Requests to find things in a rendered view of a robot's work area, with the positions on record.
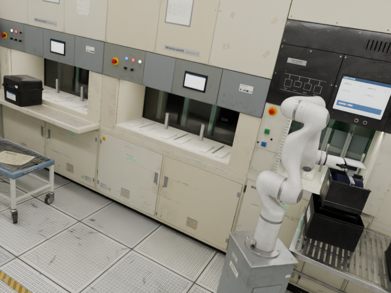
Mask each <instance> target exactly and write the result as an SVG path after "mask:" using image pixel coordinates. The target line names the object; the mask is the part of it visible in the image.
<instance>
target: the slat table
mask: <svg viewBox="0 0 391 293"><path fill-rule="evenodd" d="M306 210H307V206H305V207H304V210H303V212H302V215H301V217H300V221H299V223H298V226H297V228H296V232H295V233H294V237H293V239H292V243H291V244H290V248H289V251H290V253H291V254H292V255H293V256H294V257H295V258H298V259H301V260H303V261H305V262H307V263H310V264H312V265H314V266H316V267H319V268H321V269H323V270H326V271H328V272H330V273H332V274H335V275H337V276H339V277H341V278H344V279H346V280H349V281H351V282H353V283H355V284H358V285H360V286H362V287H364V288H367V289H369V290H371V291H373V292H376V293H391V282H390V281H389V275H388V268H387V264H386V257H385V251H387V249H388V246H389V244H390V242H391V237H388V236H386V235H383V234H381V233H377V232H375V231H372V230H370V229H367V228H364V231H363V232H362V234H361V237H360V239H359V240H360V241H361V264H360V246H359V241H358V244H357V246H356V261H354V252H350V259H348V251H347V250H344V257H343V256H342V250H343V249H341V248H339V252H338V254H336V251H337V247H335V246H333V252H331V247H332V246H331V245H329V244H328V248H327V250H326V249H325V248H326V244H325V243H322V247H320V244H321V242H319V241H317V245H314V244H315V240H312V241H311V243H309V241H310V238H307V239H306V241H304V239H305V227H304V230H303V233H302V236H301V239H299V236H300V233H301V230H302V227H303V224H304V221H305V220H304V215H305V211H306ZM364 234H366V239H365V238H364ZM369 236H371V241H370V240H369ZM375 238H376V243H375ZM380 240H381V241H382V245H381V244H380ZM297 242H299V245H298V248H297V250H296V249H295V248H296V245H297ZM385 242H386V243H387V247H386V245H385ZM365 243H366V246H367V266H366V265H365ZM303 245H304V249H303V252H301V248H302V246H303ZM370 245H372V261H373V269H372V268H371V252H370ZM308 247H310V249H309V252H308V254H306V253H307V248H308ZM375 247H377V251H378V263H379V271H378V269H377V262H376V249H375ZM313 249H315V253H314V257H312V252H313ZM381 249H382V250H383V259H384V264H385V273H386V274H384V273H383V263H382V254H381ZM319 251H320V252H321V254H320V257H319V259H318V253H319ZM324 254H326V259H325V262H324ZM330 256H331V257H332V261H331V265H330V264H329V259H330ZM336 258H337V267H336V266H335V261H336ZM342 261H343V269H341V265H342ZM347 263H349V272H347ZM353 266H355V267H356V269H355V274H353ZM360 268H361V277H360ZM365 271H367V272H368V280H366V275H365ZM292 272H293V273H296V274H298V275H300V276H303V277H305V278H307V279H309V280H311V281H313V282H316V283H318V284H320V285H323V286H324V287H326V288H329V289H331V290H333V291H335V292H338V293H346V292H344V291H342V290H340V289H337V288H335V287H333V286H331V285H329V284H327V283H324V282H322V281H320V280H317V279H316V278H313V277H311V276H309V275H307V274H304V273H302V272H300V271H298V270H296V269H293V271H292ZM372 273H373V274H374V283H373V282H372ZM378 276H380V280H381V285H379V281H378ZM385 279H386V282H387V287H388V288H385Z"/></svg>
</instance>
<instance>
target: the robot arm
mask: <svg viewBox="0 0 391 293"><path fill-rule="evenodd" d="M280 111H281V113H282V115H284V117H286V118H288V119H291V120H295V121H297V122H300V123H304V127H303V128H302V129H300V130H297V131H295V132H292V133H290V134H289V135H288V136H287V137H286V139H285V141H284V144H283V147H282V151H281V155H280V158H281V162H282V165H283V166H284V168H285V169H286V171H287V173H288V178H287V177H285V176H282V175H280V174H277V173H275V172H272V171H269V170H266V171H263V172H261V173H260V174H259V175H258V176H257V179H256V189H257V192H258V195H259V197H260V200H261V203H262V207H261V211H260V216H259V218H258V222H257V226H256V229H255V233H254V234H251V235H249V236H248V237H247V238H246V246H247V248H248V249H249V250H250V251H251V252H252V253H254V254H256V255H258V256H260V257H263V258H275V257H277V256H278V255H279V254H280V246H279V245H278V243H277V242H276V240H277V238H278V234H279V231H280V228H281V225H282V221H283V218H284V215H285V210H284V209H283V208H282V206H281V205H280V203H279V202H278V201H277V200H276V199H278V200H280V201H282V202H284V203H287V204H290V205H294V204H297V203H298V202H299V201H300V200H301V198H302V196H303V184H302V180H301V174H300V166H301V168H302V170H303V171H306V172H310V171H312V170H313V169H314V167H315V164H316V165H321V166H322V165H326V166H329V167H332V168H335V169H338V170H343V168H344V169H349V170H354V171H357V167H353V166H349V165H347V164H346V161H345V160H343V158H340V157H337V156H332V155H328V153H326V152H324V151H320V150H318V147H319V140H320V136H321V131H322V130H323V129H324V128H325V127H326V126H327V125H328V123H329V119H330V115H329V112H328V110H327V109H326V108H325V101H324V100H323V99H322V98H321V97H319V96H314V97H290V98H287V99H285V100H284V101H283V102H282V104H281V106H280Z"/></svg>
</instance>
